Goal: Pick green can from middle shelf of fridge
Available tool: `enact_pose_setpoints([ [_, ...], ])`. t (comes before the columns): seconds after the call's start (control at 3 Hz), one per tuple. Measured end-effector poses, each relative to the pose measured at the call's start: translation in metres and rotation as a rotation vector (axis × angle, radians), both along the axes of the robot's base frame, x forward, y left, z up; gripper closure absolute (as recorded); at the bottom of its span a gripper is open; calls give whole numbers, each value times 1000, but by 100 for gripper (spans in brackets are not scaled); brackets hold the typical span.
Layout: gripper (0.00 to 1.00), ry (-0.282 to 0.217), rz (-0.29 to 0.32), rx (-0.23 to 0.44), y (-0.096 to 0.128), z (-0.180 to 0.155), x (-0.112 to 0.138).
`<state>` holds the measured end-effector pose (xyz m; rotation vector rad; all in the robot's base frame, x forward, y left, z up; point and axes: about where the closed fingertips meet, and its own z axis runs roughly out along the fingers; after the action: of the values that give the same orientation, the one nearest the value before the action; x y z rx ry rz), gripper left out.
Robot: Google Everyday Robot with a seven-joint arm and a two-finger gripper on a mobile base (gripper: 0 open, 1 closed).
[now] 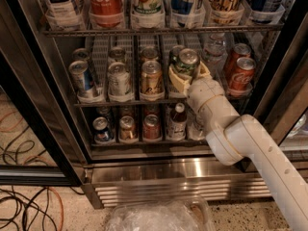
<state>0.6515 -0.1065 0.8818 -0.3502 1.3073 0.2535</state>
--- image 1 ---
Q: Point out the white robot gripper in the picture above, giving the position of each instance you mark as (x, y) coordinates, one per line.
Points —
(204, 91)

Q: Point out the green front can shelf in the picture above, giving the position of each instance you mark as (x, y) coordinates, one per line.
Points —
(187, 61)

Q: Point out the green can shelf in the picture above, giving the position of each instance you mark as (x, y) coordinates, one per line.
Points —
(187, 61)
(174, 52)

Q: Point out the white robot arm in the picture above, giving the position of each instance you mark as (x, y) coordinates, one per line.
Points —
(232, 137)

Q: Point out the green rear can middle shelf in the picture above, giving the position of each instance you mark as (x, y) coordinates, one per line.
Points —
(174, 52)

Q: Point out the clear water bottle middle shelf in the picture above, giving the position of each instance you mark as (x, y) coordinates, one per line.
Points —
(214, 46)

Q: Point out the clear water bottle shelf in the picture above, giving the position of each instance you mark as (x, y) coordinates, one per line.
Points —
(214, 46)
(195, 127)

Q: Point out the gold front can middle shelf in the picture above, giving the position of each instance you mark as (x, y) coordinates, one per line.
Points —
(151, 78)

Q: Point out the gold can shelf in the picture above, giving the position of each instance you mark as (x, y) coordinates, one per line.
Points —
(151, 78)
(127, 128)
(149, 53)

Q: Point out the red cola front can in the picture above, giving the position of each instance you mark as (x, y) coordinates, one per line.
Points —
(242, 73)

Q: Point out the red cola can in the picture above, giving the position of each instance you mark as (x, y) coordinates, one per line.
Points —
(242, 73)
(237, 51)

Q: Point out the brown juice bottle bottom shelf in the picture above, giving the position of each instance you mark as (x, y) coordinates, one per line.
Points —
(177, 120)

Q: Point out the gold rear can middle shelf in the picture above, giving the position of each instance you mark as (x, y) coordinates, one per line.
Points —
(149, 53)

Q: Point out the clear water bottle bottom shelf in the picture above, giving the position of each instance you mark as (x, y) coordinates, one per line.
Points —
(195, 127)

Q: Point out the red cola rear can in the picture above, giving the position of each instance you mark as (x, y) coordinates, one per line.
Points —
(237, 51)

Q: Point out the red can bottom shelf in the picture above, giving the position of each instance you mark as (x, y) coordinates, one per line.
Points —
(151, 127)

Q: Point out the white front can middle shelf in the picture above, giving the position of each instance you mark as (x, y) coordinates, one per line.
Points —
(119, 79)

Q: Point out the white can shelf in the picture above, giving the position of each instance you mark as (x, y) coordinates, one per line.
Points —
(116, 54)
(119, 79)

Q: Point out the white rear can middle shelf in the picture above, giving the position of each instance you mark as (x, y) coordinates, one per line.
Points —
(116, 54)

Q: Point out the gold bottle top shelf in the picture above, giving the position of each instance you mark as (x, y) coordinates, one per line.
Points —
(224, 11)

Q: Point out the gold can bottom shelf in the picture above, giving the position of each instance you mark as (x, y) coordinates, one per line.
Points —
(127, 128)

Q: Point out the green white bottle top shelf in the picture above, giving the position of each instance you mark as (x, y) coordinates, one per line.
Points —
(147, 14)

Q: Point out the right glass fridge door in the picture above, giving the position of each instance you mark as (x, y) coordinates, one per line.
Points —
(287, 122)

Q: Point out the glass fridge door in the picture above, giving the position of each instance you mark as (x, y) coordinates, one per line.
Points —
(287, 122)
(30, 155)

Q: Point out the dark blue bottle top shelf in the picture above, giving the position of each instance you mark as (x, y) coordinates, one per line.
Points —
(265, 11)

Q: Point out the blue can bottom shelf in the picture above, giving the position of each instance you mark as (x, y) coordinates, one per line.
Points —
(102, 130)

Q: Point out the blue can shelf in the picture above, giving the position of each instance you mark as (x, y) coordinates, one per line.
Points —
(82, 78)
(102, 130)
(81, 54)

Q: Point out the stainless steel fridge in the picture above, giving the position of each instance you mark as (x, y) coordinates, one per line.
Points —
(117, 173)

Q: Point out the blue front can middle shelf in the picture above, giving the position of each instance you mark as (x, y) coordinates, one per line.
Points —
(82, 78)

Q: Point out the blue rear can middle shelf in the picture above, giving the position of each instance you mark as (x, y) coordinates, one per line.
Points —
(81, 54)

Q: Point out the red cola bottle top shelf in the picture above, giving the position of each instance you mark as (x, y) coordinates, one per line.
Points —
(106, 12)

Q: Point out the left glass fridge door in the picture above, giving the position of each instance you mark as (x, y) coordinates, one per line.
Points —
(30, 155)

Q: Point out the clear plastic bin with bag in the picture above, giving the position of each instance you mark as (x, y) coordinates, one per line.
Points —
(183, 214)

